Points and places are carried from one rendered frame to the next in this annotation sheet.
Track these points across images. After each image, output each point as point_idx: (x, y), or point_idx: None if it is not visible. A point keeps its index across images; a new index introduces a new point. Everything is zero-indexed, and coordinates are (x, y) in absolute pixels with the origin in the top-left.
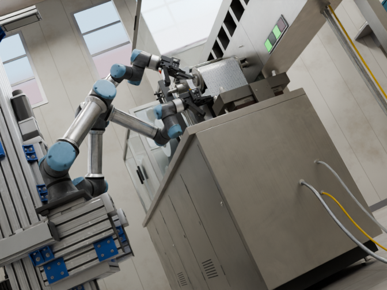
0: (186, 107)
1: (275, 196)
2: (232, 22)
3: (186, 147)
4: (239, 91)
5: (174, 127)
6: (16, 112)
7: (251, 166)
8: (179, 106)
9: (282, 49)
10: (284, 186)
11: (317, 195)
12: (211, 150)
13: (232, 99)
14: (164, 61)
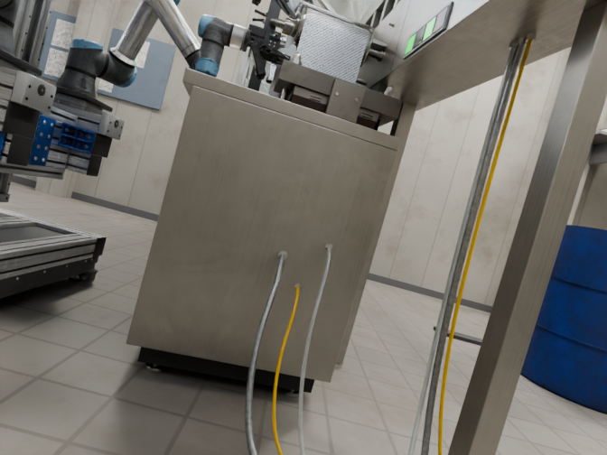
0: (246, 49)
1: (232, 246)
2: None
3: None
4: (314, 78)
5: (206, 61)
6: None
7: (234, 185)
8: (235, 40)
9: (424, 66)
10: (255, 243)
11: (271, 290)
12: (196, 125)
13: (294, 81)
14: None
